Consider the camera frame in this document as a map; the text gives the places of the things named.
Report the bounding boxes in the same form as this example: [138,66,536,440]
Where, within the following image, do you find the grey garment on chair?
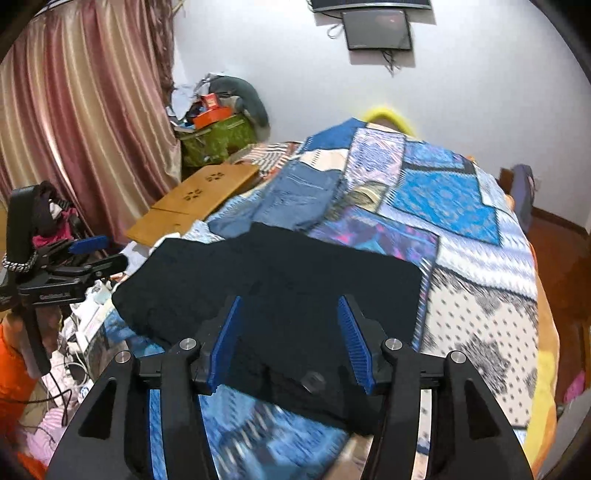
[501,164,536,222]

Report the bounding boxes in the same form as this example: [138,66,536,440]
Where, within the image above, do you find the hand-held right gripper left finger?
[46,295,243,480]

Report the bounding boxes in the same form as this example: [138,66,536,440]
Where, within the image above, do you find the pink garment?
[32,203,81,250]

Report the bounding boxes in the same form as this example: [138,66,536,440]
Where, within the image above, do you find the grey neck pillow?
[210,76,271,130]

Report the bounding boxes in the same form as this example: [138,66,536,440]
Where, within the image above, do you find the green patterned bag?
[180,113,257,167]

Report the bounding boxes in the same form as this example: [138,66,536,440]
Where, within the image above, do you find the blue jeans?
[208,161,347,241]

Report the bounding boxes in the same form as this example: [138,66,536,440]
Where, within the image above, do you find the black pants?
[112,222,423,437]

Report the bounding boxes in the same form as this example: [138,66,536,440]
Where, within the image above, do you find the orange box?
[193,107,234,130]

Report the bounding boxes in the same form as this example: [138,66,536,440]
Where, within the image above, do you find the yellow curved bed rail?
[362,106,416,136]

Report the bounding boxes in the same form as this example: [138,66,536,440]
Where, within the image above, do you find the small black wall monitor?
[342,9,413,51]

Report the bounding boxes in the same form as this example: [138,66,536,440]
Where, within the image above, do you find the pink object on floor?
[561,364,587,407]

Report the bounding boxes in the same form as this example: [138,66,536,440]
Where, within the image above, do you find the striped pink curtain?
[0,0,183,259]

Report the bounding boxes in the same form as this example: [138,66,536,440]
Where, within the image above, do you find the blue patchwork blanket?
[92,117,541,480]

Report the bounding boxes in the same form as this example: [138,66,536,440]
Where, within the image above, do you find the orange yellow bed cover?
[524,194,563,472]

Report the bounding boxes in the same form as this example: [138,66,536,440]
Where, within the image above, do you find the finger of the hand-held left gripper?
[41,235,110,264]
[51,255,129,289]

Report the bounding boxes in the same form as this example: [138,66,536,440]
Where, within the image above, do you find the pile of pale clothes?
[166,71,218,125]

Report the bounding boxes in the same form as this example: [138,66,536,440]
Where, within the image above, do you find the wooden lap desk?
[127,163,259,243]

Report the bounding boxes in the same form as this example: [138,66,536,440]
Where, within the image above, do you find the orange striped sheet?
[240,141,305,176]

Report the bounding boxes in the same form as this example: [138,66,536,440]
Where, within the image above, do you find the black floor cable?
[18,360,88,435]

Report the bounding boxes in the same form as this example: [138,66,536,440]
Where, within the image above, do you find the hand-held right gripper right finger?
[337,295,534,480]

